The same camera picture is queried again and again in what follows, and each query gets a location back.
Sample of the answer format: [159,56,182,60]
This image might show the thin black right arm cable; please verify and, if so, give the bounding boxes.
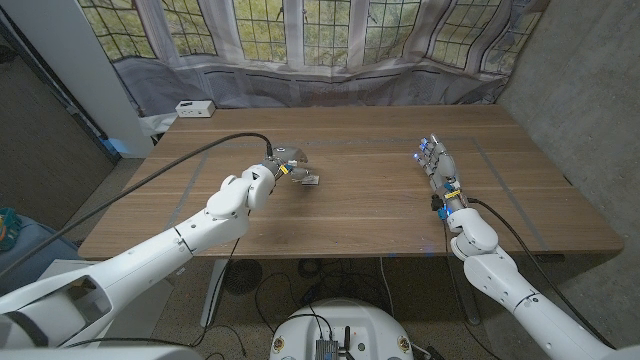
[442,218,491,360]

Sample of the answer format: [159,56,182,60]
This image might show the white robot shoulder cover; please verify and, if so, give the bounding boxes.
[0,346,204,360]

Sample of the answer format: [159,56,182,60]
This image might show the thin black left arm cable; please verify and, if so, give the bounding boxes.
[64,237,242,349]

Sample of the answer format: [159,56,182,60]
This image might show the white round robot torso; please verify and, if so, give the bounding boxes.
[268,298,415,360]

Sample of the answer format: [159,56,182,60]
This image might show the blue grey seat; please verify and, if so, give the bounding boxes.
[0,214,81,296]

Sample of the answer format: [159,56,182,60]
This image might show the teal object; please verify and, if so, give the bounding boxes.
[0,207,24,251]

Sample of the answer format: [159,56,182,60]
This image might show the black round ribbed disc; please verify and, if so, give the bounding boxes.
[223,258,264,295]

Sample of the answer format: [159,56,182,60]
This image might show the black floor cable loop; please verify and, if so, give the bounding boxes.
[253,272,301,334]

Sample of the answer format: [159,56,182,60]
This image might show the white table leg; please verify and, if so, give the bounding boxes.
[199,259,227,329]

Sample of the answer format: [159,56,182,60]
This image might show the white floor cable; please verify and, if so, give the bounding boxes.
[378,257,396,319]

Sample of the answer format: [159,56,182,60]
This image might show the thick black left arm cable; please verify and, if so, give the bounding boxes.
[0,131,275,279]

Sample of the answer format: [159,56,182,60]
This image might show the small grey box on torso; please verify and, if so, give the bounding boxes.
[313,338,340,360]

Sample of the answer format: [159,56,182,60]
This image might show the white upright panel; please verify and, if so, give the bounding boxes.
[0,0,154,159]

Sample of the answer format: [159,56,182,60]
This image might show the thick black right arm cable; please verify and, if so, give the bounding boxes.
[467,197,619,351]

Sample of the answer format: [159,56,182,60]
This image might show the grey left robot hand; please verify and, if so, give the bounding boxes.
[260,145,312,183]

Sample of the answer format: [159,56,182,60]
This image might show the white power strip box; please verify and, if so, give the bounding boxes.
[174,99,217,119]

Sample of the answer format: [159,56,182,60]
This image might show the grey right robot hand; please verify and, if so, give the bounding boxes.
[412,132,470,211]

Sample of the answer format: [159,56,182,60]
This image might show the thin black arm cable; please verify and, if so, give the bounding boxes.
[64,237,242,349]
[442,218,491,360]

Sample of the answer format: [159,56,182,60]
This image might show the grey tape outline on table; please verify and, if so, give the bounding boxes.
[164,135,551,251]

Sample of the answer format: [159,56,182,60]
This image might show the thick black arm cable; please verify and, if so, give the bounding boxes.
[0,131,275,279]
[467,197,619,351]

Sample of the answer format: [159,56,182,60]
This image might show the printed window backdrop cloth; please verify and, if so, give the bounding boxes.
[77,0,551,119]

